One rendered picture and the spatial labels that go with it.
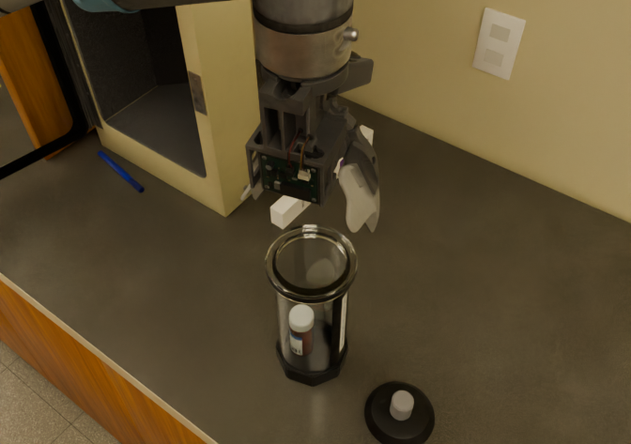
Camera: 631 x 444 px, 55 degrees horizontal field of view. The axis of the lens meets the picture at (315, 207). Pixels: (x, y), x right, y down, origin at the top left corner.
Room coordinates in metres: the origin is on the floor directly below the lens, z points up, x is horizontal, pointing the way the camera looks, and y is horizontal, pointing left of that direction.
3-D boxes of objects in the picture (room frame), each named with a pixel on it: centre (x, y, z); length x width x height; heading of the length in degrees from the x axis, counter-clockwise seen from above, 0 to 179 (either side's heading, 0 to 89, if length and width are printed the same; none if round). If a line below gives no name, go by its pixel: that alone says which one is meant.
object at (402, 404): (0.33, -0.11, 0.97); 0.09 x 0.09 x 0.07
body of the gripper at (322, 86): (0.41, 0.01, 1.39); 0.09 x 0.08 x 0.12; 159
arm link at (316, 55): (0.41, 0.01, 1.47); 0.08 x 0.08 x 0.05
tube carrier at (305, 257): (0.43, 0.00, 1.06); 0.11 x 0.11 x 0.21
